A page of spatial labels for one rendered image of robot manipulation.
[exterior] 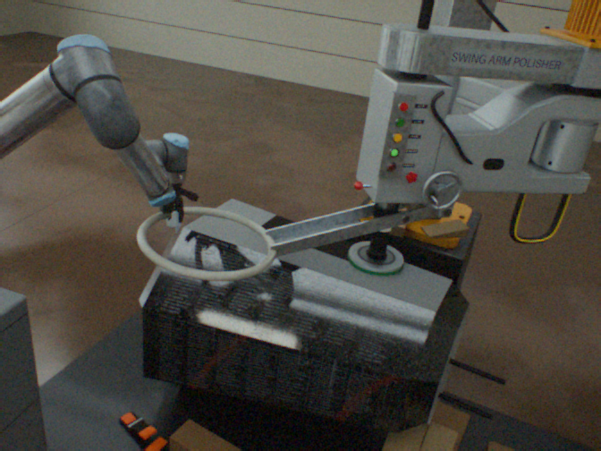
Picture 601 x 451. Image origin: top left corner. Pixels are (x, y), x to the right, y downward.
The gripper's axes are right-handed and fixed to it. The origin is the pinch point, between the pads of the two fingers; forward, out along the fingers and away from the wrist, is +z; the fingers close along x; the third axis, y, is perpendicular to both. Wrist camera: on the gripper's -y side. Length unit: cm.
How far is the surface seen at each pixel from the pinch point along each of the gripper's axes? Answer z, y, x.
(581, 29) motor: -96, -98, 82
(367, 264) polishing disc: -3, -48, 58
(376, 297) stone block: 0, -40, 71
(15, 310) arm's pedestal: 11, 61, 11
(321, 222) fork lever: -14, -39, 39
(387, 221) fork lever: -22, -51, 59
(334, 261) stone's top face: 0, -42, 47
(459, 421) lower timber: 68, -92, 98
